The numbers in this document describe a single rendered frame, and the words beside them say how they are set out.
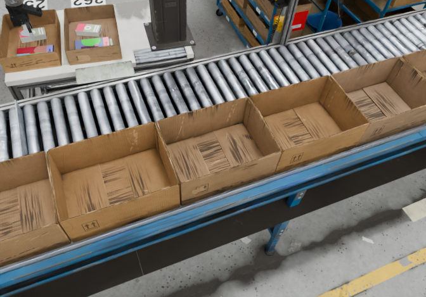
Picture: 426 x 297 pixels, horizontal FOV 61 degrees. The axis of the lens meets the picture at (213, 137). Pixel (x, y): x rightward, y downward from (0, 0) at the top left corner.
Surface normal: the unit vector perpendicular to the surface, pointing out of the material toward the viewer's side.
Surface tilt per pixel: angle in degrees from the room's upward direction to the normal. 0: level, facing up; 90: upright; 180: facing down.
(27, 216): 1
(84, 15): 89
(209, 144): 0
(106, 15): 89
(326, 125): 1
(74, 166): 89
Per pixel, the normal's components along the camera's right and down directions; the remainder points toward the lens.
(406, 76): -0.92, 0.27
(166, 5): 0.29, 0.77
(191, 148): 0.01, -0.59
